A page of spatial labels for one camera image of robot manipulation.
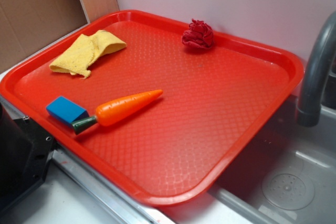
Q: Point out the yellow cloth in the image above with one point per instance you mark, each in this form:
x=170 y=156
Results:
x=85 y=51

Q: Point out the crumpled red cloth ball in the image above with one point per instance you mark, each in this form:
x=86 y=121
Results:
x=199 y=35

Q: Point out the orange toy carrot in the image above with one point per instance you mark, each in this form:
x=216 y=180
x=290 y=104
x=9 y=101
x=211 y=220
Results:
x=116 y=110

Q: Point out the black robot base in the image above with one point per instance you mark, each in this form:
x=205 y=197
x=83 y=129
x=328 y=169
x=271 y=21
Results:
x=26 y=151

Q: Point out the blue rectangular block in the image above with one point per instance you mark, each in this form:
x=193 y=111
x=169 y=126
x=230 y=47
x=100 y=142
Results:
x=66 y=111

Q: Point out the grey sink faucet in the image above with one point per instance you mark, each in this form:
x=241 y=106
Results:
x=318 y=85

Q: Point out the red plastic tray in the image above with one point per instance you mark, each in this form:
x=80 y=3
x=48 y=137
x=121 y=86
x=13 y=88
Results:
x=213 y=103

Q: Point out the grey plastic sink basin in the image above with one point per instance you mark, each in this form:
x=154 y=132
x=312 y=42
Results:
x=285 y=174

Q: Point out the brown cardboard panel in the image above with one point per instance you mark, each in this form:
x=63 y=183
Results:
x=27 y=26

